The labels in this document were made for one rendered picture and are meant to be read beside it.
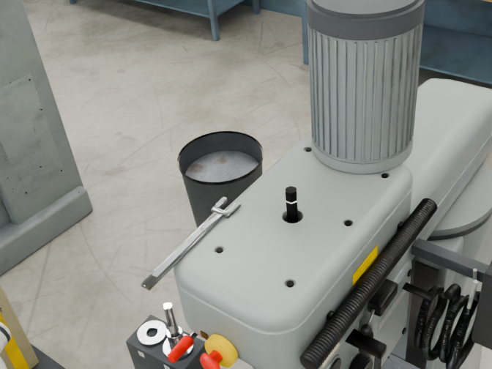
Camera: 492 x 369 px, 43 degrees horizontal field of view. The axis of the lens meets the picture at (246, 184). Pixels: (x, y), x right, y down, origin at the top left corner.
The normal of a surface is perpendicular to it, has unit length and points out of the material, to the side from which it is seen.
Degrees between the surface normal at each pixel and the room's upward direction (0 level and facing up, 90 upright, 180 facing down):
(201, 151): 86
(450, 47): 0
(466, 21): 90
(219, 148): 86
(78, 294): 0
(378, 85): 90
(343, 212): 0
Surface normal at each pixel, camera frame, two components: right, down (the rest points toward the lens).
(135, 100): -0.10, -0.78
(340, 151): -0.56, 0.56
